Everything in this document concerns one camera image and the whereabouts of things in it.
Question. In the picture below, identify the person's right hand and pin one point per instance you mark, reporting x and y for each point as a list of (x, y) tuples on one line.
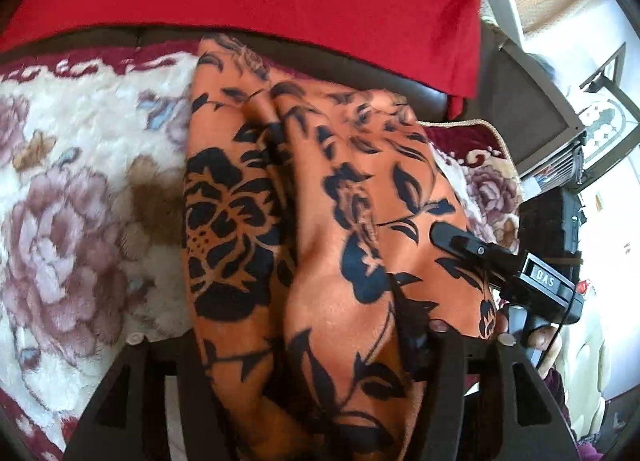
[(542, 338)]

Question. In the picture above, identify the dark brown sofa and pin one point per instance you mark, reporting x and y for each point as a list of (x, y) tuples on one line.
[(320, 58)]

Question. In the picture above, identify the grey vented appliance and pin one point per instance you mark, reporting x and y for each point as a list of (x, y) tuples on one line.
[(535, 106)]

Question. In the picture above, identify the orange floral garment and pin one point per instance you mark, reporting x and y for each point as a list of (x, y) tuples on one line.
[(340, 301)]

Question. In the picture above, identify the cream cloth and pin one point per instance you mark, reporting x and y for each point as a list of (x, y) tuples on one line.
[(587, 381)]

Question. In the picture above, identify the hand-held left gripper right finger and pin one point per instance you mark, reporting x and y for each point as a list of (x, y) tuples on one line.
[(415, 341)]

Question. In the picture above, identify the patterned framed panel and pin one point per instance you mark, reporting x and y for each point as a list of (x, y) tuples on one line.
[(607, 116)]

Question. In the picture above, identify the floral plush blanket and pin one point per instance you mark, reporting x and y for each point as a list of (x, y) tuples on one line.
[(75, 191)]

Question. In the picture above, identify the person's right forearm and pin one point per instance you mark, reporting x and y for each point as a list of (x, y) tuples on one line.
[(554, 378)]

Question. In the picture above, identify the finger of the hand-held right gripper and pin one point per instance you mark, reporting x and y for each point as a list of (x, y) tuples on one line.
[(470, 248)]

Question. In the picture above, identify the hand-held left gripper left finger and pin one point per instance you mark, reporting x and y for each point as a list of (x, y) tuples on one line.
[(175, 391)]

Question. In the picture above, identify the white plastic furniture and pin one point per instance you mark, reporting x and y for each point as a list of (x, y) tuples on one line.
[(500, 6)]

